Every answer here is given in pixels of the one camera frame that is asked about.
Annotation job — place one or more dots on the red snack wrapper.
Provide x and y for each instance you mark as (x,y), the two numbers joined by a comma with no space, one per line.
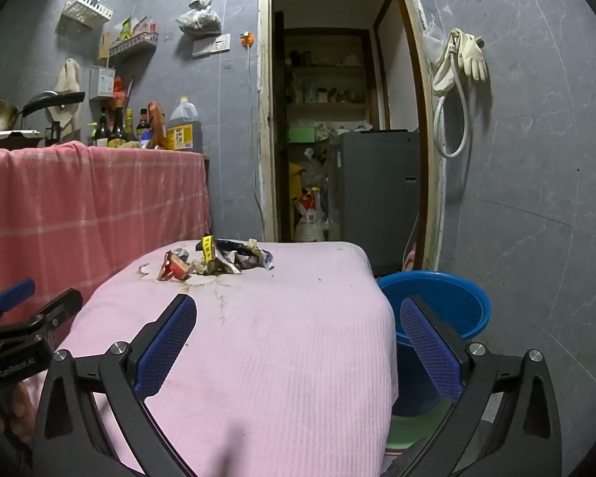
(171,269)

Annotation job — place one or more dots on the green box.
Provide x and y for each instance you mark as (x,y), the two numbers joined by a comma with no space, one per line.
(300,135)

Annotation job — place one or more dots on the green plastic basin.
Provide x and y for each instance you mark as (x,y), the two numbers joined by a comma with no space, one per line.
(407,432)

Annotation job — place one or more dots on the wall switch panel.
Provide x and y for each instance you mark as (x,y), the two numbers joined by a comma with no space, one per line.
(211,45)

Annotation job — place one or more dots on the wooden spatula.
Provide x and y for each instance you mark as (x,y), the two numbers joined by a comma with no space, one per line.
(105,49)

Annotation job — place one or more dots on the pink slipper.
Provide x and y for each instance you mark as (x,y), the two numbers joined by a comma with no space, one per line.
(410,258)

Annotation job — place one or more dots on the wooden storage shelf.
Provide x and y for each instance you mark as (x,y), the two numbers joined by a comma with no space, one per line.
(328,67)

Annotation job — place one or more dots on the clear plastic bag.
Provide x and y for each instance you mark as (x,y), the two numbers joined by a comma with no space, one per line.
(433,42)

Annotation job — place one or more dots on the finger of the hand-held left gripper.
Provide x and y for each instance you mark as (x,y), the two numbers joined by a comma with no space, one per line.
(15,292)
(59,305)

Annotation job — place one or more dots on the red checked cloth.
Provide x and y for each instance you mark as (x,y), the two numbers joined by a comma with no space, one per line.
(79,198)

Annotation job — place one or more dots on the dark wrapper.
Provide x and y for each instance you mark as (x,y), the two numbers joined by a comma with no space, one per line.
(231,246)

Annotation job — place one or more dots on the pink floral cloth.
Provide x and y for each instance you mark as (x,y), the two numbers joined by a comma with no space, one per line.
(278,333)

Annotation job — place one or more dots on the person's left hand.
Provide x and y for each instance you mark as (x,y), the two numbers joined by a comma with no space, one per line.
(20,407)

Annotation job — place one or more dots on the cream rubber glove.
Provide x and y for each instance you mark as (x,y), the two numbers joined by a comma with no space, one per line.
(444,74)
(474,59)

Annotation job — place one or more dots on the blue plastic bucket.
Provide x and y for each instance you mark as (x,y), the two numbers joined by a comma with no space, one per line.
(437,298)

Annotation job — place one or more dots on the red spice packet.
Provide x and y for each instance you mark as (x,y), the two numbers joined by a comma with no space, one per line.
(144,27)

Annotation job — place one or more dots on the yellow bag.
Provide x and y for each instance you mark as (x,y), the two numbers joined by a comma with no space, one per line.
(295,179)

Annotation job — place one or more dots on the yellow striped wrapper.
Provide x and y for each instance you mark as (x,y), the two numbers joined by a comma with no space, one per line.
(207,248)

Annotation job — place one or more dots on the cooking oil jug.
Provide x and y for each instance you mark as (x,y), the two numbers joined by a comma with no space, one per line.
(184,131)

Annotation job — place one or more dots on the metal tin box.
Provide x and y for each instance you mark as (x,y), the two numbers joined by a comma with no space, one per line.
(102,82)

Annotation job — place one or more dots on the silver wrapper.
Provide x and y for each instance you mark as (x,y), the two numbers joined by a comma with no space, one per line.
(218,266)

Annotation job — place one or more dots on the white wall basket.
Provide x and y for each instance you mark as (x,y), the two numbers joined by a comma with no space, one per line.
(87,2)

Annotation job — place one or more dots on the dark wooden door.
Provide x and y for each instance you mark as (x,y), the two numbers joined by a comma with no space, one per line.
(279,109)

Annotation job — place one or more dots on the wooden door frame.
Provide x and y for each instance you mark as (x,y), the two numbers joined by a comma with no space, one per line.
(264,109)

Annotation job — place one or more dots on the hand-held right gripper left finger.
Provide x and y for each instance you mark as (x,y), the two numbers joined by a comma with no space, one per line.
(166,348)

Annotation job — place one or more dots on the orange plug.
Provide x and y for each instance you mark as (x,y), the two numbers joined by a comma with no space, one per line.
(247,38)

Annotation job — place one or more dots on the red white bottle on floor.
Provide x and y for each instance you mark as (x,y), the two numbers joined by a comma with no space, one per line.
(310,218)

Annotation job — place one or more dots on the red hanging bag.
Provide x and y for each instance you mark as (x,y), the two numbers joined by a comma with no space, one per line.
(119,92)

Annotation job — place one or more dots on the white wrapper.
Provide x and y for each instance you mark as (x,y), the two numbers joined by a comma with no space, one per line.
(262,258)

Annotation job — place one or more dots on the beige hanging towel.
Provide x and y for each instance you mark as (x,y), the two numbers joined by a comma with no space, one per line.
(69,77)

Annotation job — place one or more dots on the metal wall rack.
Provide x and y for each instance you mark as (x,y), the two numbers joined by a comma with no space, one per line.
(134,43)

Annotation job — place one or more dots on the plastic bag of dried goods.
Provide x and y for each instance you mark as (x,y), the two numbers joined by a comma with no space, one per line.
(198,17)

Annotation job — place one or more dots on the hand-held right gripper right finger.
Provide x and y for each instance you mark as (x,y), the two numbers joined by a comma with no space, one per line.
(429,353)

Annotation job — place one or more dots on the green spice packet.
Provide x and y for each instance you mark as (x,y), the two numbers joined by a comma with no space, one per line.
(125,30)

